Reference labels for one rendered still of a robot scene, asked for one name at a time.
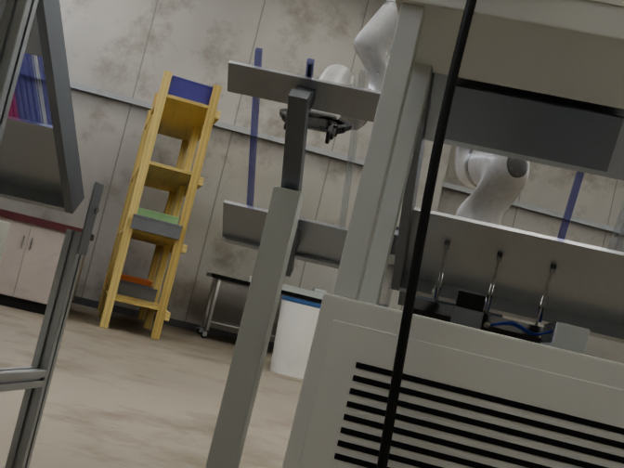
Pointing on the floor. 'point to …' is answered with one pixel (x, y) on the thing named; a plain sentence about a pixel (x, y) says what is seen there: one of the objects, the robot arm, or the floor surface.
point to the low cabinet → (31, 261)
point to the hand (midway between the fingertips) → (307, 132)
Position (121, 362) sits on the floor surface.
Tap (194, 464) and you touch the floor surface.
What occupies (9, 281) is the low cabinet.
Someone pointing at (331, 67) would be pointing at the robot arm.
